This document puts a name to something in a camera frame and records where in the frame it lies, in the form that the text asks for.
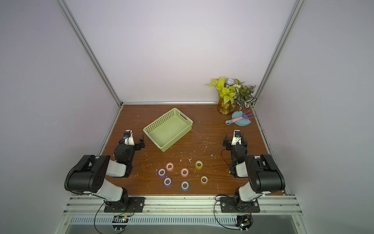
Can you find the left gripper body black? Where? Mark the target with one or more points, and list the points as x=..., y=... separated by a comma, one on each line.
x=131, y=151

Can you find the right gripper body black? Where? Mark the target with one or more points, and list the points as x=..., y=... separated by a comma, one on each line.
x=227, y=143

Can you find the green perforated storage basket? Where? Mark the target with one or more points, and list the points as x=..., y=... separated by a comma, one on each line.
x=169, y=128

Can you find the yellow tape roll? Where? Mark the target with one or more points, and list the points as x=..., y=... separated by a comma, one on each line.
x=199, y=165

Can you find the purple tape roll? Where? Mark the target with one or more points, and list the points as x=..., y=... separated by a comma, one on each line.
x=162, y=173
x=167, y=182

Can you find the clear amber tape roll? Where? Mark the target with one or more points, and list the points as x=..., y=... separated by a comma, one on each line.
x=204, y=180

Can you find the red tape roll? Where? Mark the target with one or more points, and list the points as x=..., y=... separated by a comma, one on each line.
x=184, y=172
x=170, y=166

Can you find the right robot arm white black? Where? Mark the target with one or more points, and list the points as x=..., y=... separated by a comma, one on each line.
x=264, y=176

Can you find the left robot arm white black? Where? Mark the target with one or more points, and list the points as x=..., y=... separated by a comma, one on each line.
x=88, y=176

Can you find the blue tape roll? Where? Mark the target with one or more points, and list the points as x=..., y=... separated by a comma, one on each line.
x=185, y=185

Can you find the pink purple toy rake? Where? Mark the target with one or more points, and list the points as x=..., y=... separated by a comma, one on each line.
x=239, y=115

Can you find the amber vase with flowers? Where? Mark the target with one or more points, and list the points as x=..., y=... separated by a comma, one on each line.
x=225, y=108

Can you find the green leafy plant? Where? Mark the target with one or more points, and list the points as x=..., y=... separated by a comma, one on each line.
x=235, y=91

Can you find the left controller board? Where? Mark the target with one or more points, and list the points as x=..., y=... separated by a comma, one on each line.
x=119, y=223

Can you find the controller board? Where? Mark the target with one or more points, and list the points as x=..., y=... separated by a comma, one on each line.
x=119, y=223
x=244, y=222

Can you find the right controller board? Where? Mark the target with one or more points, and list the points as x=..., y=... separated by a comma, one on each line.
x=244, y=222

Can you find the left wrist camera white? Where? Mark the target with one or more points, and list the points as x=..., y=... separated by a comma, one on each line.
x=128, y=138

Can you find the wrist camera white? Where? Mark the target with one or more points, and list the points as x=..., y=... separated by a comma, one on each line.
x=237, y=138
x=128, y=138

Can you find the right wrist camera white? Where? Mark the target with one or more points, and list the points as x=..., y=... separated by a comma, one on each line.
x=237, y=138

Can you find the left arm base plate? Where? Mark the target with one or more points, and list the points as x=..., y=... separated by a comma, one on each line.
x=128, y=205

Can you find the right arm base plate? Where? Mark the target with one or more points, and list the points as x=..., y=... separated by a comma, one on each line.
x=234, y=205

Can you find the aluminium front rail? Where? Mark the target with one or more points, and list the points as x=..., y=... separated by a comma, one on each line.
x=184, y=205

